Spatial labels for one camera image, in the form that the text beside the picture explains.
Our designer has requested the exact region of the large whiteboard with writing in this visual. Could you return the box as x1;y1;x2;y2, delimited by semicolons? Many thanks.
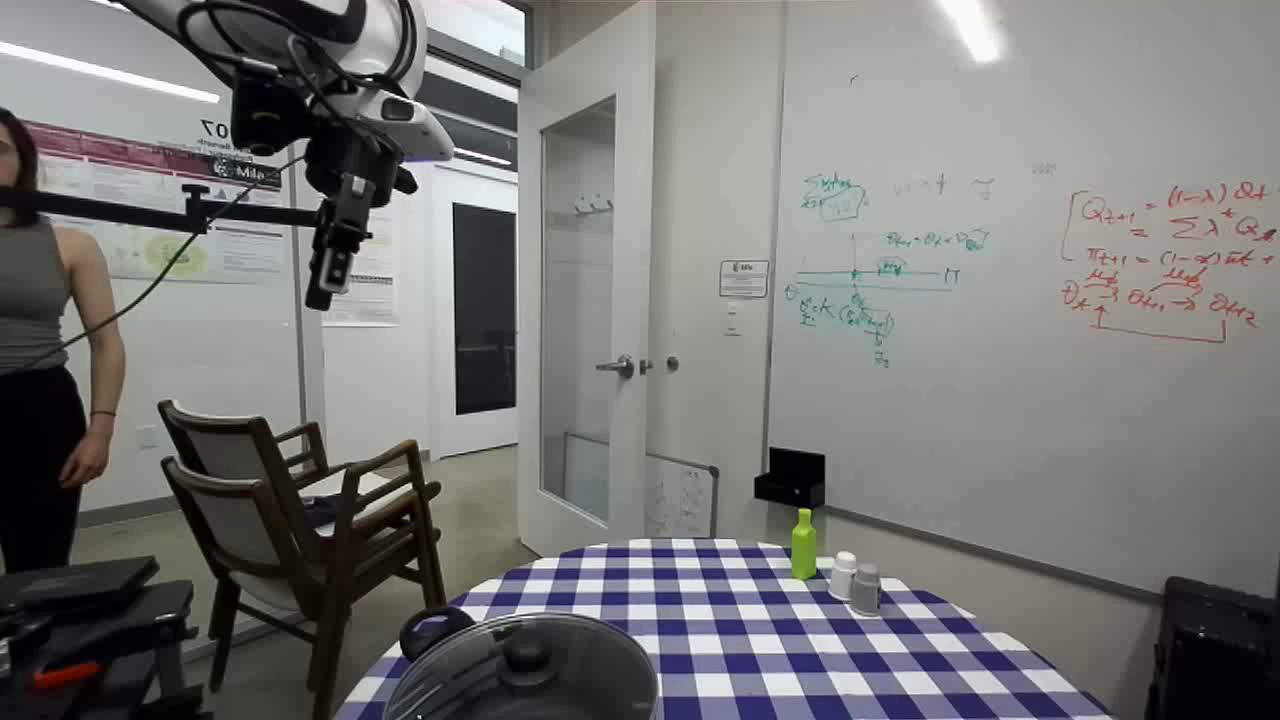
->
765;0;1280;602

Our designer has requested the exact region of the wall poster with maroon band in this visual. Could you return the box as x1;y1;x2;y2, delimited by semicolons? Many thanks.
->
19;116;290;288

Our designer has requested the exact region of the blue white checkered tablecloth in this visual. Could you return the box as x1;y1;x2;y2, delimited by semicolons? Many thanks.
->
333;535;1118;720

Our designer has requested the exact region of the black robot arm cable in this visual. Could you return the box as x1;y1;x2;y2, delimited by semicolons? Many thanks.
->
176;0;418;102

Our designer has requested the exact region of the black box on floor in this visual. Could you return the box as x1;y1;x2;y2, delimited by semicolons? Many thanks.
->
752;445;827;512

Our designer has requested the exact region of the dark grey cooking pot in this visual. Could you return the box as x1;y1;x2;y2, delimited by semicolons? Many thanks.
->
374;603;480;720

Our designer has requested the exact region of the thin black hanging cable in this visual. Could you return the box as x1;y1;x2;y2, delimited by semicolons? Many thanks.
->
54;185;261;365

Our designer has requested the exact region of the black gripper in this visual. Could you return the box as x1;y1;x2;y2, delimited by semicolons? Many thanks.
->
300;123;418;317

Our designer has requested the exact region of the green plastic bottle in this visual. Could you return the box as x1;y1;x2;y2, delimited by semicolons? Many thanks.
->
787;504;825;586

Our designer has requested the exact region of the silver door handle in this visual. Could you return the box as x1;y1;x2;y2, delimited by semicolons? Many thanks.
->
590;349;642;385

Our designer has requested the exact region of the black equipment cart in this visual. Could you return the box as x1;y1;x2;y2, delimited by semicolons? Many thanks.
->
0;553;211;720

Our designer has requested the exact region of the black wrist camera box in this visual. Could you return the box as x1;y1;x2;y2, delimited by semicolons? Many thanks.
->
228;70;320;161

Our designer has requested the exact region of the grey shaker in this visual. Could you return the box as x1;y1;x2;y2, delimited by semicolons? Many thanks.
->
849;563;886;619

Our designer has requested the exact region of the white shaker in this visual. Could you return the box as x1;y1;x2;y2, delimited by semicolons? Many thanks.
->
825;550;864;603

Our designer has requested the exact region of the small white wall sign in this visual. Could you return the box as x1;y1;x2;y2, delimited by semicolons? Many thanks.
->
714;255;776;305

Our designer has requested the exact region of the black boom pole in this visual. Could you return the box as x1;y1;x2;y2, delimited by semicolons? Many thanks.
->
0;182;326;241

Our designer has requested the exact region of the orange handled tool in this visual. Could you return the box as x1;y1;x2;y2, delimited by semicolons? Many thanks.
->
27;655;108;696

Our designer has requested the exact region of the wooden armchair grey cushion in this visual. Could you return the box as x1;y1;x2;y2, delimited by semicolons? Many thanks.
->
151;395;351;527
155;436;450;720

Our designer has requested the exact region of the white door dark window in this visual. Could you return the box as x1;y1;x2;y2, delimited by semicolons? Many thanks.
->
418;157;524;461

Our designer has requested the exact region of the white door with glass panel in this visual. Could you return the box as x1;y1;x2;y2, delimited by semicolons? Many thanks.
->
510;0;664;560

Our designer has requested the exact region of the person in grey top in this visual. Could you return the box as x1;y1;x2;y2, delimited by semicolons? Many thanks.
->
0;105;130;575

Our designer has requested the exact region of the ceiling strip light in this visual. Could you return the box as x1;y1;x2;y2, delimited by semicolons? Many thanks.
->
0;35;228;108

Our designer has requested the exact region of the black case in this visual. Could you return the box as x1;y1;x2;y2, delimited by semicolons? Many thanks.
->
1143;572;1280;720

